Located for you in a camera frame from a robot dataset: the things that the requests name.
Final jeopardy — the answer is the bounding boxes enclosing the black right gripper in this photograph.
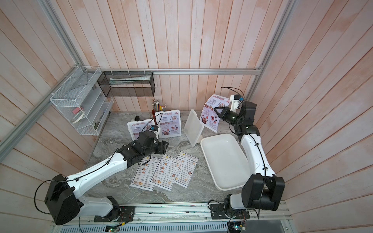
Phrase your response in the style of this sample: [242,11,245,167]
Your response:
[215,108,243,128]

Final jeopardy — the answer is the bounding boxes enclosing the special menu sheet top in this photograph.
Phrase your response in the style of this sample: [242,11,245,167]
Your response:
[128,120,154,140]

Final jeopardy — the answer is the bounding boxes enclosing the white menu holder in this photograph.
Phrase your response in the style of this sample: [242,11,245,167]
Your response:
[154,109,183,139]
[127,119,160,141]
[184,109,205,147]

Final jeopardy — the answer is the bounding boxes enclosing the dim sum inn menu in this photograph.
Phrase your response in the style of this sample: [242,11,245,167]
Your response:
[130,156,160,191]
[150,155,182,191]
[175,151,199,188]

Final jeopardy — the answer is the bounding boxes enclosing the Dim Sum Inn menu front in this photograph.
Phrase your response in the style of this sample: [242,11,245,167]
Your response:
[175,151,199,188]

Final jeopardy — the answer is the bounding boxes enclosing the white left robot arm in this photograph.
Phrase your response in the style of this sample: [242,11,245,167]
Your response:
[44,131,169,225]

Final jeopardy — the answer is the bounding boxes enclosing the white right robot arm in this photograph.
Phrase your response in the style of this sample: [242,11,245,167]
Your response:
[214,101,285,211]

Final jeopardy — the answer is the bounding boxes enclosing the red metal pen cup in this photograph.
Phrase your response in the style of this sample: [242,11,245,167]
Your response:
[152,109,157,124]

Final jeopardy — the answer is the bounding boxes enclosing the pencils and pens bundle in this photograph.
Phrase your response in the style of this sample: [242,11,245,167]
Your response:
[152,100,166,112]

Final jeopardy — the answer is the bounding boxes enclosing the white plastic tray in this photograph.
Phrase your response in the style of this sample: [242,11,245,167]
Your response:
[201,134,251,191]

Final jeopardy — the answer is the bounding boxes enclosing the white tape roll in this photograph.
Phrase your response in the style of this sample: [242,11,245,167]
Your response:
[71,110,85,124]

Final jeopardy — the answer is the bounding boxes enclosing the black mesh basket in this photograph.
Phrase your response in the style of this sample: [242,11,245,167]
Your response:
[98,71,155,98]

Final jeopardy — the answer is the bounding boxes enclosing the pink tape roll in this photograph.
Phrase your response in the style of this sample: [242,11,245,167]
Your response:
[72,107,83,115]

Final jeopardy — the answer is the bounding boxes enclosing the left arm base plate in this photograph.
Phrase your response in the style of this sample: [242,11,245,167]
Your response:
[94,206,136,223]

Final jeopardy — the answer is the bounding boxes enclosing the white wire mesh shelf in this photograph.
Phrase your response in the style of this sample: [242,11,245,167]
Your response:
[50,66,113,136]

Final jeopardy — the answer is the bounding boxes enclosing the aluminium front rail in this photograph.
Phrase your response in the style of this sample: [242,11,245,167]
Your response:
[49,202,297,233]

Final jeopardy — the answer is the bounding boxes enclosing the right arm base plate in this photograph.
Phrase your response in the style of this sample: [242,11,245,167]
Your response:
[208,203,250,220]

